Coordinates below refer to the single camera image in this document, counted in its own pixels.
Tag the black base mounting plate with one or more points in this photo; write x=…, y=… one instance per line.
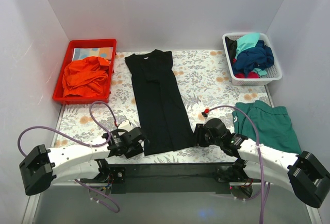
x=173, y=178

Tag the magenta red garment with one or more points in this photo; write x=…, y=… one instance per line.
x=240, y=72

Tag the folded dark green t shirt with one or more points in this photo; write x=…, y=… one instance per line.
x=273, y=125

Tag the black t shirt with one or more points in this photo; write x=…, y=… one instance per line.
x=162, y=114

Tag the white plastic basket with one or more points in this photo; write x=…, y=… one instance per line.
x=274, y=72

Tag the floral table mat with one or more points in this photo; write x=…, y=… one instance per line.
x=204, y=82

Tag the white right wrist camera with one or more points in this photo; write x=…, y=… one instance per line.
x=206, y=115

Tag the red plastic tray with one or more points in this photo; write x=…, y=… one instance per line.
x=69, y=55

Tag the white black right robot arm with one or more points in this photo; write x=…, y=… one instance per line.
x=278, y=162

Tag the pastel patterned folded cloth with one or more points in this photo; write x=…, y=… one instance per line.
x=82, y=53

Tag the teal mint t shirt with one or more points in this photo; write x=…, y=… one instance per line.
x=246, y=42

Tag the navy blue t shirt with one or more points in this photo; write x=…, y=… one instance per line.
x=260, y=56

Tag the black garment in basket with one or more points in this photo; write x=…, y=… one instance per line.
x=231, y=46

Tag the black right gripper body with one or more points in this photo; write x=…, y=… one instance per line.
x=198, y=135

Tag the aluminium frame rail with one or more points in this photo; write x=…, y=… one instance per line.
x=305, y=182

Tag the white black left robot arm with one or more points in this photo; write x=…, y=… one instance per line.
x=64, y=162

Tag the orange t shirt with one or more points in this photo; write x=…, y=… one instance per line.
x=86, y=77

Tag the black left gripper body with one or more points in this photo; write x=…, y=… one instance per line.
x=139, y=144

